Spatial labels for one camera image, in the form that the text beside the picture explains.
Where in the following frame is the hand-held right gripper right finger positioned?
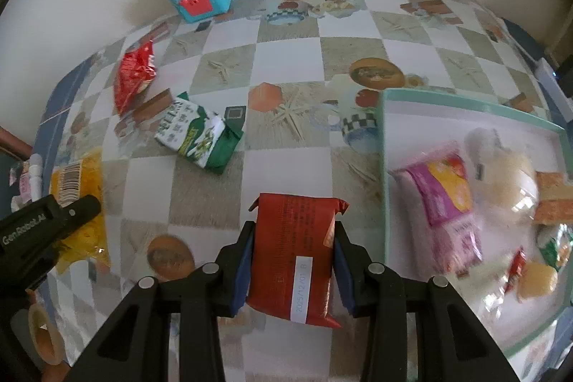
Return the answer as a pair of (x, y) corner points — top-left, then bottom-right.
(333, 223), (520, 382)

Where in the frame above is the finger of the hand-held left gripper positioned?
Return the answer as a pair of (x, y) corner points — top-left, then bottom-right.
(56, 195), (101, 251)

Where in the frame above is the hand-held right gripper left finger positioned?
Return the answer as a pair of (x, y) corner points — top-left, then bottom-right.
(67, 222), (256, 382)

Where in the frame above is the yellow snack packet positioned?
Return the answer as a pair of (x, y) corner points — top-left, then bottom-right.
(48, 151), (112, 271)

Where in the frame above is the red-brown snack packet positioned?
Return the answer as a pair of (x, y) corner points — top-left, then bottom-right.
(245, 193), (350, 329)

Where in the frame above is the white box with teal rim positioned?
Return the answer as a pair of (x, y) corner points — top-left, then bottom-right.
(378, 89), (573, 358)

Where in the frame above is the small red candy packet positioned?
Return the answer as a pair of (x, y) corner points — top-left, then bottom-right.
(504, 248), (529, 293)

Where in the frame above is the round yellow pastry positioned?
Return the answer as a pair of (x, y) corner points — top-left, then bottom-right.
(517, 263), (559, 304)

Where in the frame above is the cream barcode snack packet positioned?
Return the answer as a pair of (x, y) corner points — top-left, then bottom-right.
(530, 171), (573, 226)

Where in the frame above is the crumpled printed wrapper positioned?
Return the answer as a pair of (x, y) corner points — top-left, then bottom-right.
(10, 163), (32, 210)

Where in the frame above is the tan tape roll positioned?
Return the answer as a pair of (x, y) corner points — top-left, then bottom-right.
(27, 304), (63, 365)

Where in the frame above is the pink roll cake packet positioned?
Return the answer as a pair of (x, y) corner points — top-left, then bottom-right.
(389, 142), (486, 277)

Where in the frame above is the white and green snack packet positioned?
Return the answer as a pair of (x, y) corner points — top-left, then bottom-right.
(153, 92), (245, 175)

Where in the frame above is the red crinkled snack packet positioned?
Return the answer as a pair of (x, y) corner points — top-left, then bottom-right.
(113, 39), (159, 116)

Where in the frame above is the checkered printed tablecloth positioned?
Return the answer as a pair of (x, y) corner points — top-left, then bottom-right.
(27, 0), (573, 382)

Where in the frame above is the green and white chip packet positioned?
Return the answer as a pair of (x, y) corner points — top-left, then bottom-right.
(535, 225), (573, 275)

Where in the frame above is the white power strip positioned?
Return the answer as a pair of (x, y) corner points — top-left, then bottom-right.
(535, 57), (573, 119)

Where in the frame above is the brown wooden rail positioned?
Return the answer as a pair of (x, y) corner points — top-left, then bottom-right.
(0, 127), (34, 161)

